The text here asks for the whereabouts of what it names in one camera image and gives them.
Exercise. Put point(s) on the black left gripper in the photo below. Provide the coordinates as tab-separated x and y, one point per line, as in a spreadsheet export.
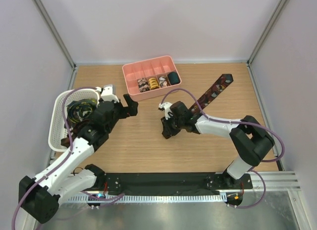
131	110

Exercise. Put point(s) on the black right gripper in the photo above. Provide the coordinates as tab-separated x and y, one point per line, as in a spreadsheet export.
167	130

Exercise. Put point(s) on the dark red patterned tie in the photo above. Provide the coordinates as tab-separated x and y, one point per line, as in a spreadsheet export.
215	90

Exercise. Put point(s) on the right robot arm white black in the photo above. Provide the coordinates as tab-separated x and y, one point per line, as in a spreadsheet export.
251	141

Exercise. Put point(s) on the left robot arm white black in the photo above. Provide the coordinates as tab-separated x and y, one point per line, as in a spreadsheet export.
42	195

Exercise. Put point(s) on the pink divided organizer tray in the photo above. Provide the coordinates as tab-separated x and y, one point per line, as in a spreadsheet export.
154	67

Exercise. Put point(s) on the rolled yellow tie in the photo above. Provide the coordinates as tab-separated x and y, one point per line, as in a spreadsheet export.
153	83

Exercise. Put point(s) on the rolled white floral tie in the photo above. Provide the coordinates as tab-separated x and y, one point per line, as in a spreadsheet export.
163	81

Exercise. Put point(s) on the rolled dark teal tie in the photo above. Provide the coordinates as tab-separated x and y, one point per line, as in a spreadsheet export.
173	78

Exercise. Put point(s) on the white perforated plastic basket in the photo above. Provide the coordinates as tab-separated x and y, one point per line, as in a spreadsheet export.
57	129

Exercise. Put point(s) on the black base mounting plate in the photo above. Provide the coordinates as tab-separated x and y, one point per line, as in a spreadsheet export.
174	184

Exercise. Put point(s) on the perforated metal cable rail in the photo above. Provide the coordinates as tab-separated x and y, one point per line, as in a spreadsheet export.
129	199

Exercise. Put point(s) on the left aluminium frame post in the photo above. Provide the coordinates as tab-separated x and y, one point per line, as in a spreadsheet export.
53	30

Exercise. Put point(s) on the aluminium frame post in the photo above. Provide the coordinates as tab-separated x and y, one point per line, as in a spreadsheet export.
53	30
267	30

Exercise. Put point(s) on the right aluminium frame post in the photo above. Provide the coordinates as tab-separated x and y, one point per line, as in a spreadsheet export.
267	30

